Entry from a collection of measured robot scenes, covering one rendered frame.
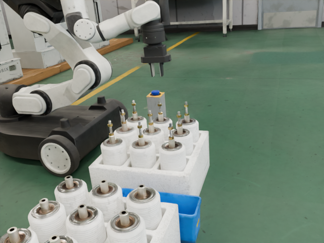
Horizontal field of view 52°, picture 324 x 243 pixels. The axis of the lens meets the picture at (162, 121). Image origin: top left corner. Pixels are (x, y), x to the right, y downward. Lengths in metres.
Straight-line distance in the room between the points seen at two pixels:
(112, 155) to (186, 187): 0.30
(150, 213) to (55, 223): 0.25
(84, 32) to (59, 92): 0.53
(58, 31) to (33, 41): 2.25
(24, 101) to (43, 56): 2.03
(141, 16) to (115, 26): 0.11
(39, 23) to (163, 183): 0.94
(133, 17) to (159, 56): 0.18
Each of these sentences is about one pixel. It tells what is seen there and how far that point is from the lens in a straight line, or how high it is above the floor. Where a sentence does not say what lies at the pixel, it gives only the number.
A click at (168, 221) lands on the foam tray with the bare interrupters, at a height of 0.18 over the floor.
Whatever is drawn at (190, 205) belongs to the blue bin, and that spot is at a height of 0.08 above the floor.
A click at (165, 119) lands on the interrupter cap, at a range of 1.44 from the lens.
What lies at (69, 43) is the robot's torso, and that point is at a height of 0.58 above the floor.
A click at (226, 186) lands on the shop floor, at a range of 1.42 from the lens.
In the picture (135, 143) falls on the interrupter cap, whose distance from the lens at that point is 1.23.
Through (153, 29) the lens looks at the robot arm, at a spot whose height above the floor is 0.64.
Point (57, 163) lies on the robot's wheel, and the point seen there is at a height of 0.07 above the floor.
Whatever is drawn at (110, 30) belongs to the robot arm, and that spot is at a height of 0.65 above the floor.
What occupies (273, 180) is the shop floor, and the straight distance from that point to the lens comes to 1.48.
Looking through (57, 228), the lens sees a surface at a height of 0.21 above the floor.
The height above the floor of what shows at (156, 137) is 0.24.
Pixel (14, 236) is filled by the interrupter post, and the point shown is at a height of 0.27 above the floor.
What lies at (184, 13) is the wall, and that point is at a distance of 6.41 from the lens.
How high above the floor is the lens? 0.78
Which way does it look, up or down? 22 degrees down
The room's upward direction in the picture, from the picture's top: 5 degrees counter-clockwise
